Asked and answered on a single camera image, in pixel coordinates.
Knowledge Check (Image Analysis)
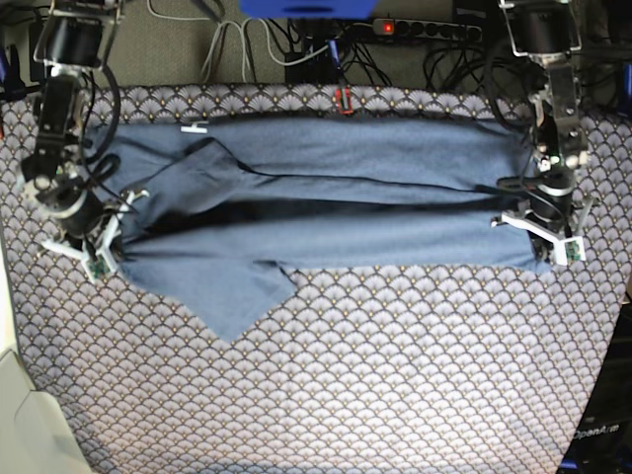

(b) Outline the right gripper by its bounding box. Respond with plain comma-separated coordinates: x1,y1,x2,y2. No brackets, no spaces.
19,172,122,247

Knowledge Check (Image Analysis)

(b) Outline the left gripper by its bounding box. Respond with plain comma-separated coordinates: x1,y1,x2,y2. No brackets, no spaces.
498,167,578,261

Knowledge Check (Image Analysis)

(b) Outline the blue T-shirt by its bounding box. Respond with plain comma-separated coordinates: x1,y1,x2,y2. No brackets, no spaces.
106,117,549,341

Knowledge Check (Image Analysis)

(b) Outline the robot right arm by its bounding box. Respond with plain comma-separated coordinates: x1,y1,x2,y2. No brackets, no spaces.
19,1,125,243

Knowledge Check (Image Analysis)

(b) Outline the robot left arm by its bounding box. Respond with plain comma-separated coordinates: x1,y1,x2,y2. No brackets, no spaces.
484,1,593,267

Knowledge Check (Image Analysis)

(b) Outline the black OpenArm box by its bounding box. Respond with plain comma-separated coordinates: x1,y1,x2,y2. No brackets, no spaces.
557,302,631,473

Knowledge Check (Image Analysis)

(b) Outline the fan-patterned table cloth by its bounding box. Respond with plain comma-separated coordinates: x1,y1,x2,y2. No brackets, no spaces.
1,101,631,473

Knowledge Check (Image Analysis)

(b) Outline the red table clamp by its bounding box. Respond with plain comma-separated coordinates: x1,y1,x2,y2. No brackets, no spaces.
335,87,355,116

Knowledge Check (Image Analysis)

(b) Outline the black power strip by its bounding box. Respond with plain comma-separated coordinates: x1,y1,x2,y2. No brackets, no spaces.
371,18,483,43

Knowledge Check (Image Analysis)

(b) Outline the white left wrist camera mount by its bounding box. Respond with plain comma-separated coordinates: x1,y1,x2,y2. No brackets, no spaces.
491,193,601,267

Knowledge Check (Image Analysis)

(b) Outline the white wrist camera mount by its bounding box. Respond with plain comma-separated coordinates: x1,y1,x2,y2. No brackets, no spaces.
40,189,150,283
491,193,601,267

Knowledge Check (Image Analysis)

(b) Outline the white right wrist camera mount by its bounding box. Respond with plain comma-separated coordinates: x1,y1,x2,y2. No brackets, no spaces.
40,189,150,283

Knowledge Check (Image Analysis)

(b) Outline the white cable bundle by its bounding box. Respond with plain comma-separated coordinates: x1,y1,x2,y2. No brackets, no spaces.
147,0,332,85

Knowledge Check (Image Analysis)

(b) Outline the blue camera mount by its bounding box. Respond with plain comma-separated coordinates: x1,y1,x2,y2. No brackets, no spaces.
239,0,376,19

